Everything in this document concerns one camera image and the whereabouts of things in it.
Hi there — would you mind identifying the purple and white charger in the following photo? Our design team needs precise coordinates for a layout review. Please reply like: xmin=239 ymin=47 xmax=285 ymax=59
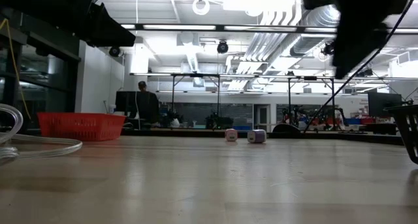
xmin=247 ymin=129 xmax=267 ymax=144

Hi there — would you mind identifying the red plastic basket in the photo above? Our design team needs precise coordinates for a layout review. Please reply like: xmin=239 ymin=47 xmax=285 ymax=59
xmin=37 ymin=112 xmax=127 ymax=142

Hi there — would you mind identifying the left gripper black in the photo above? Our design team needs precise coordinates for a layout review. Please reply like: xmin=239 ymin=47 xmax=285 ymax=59
xmin=0 ymin=0 xmax=137 ymax=48

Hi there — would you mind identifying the black computer monitor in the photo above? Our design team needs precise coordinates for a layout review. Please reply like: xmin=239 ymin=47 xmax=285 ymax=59
xmin=368 ymin=91 xmax=402 ymax=118
xmin=114 ymin=90 xmax=138 ymax=113

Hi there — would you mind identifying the clear plastic cable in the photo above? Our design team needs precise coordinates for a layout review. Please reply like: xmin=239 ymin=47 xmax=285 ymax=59
xmin=0 ymin=103 xmax=84 ymax=159

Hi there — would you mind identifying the yellow cable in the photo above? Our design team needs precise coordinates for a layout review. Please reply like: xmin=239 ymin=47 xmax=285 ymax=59
xmin=0 ymin=18 xmax=32 ymax=120

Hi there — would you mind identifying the silver ventilation duct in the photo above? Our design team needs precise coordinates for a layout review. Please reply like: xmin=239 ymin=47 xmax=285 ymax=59
xmin=290 ymin=1 xmax=340 ymax=57

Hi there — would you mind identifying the long black cable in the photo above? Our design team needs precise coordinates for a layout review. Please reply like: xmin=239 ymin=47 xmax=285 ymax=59
xmin=302 ymin=0 xmax=418 ymax=134

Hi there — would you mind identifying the pink and white charger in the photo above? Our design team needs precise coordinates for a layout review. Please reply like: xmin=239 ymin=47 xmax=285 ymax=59
xmin=224 ymin=128 xmax=238 ymax=142

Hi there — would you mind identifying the white ring lamp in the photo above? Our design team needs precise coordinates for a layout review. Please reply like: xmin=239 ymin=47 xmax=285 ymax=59
xmin=191 ymin=0 xmax=211 ymax=16

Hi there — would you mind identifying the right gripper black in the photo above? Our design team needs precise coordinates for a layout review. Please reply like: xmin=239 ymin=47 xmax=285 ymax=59
xmin=300 ymin=0 xmax=412 ymax=80

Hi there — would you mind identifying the long ceiling light bar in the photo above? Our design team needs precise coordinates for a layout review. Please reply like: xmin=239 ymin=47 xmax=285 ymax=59
xmin=120 ymin=23 xmax=418 ymax=35

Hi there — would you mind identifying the black ceiling device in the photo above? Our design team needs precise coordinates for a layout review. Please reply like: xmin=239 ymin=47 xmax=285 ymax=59
xmin=321 ymin=40 xmax=336 ymax=57

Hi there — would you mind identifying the person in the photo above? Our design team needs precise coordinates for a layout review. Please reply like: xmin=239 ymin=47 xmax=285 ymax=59
xmin=129 ymin=80 xmax=161 ymax=123

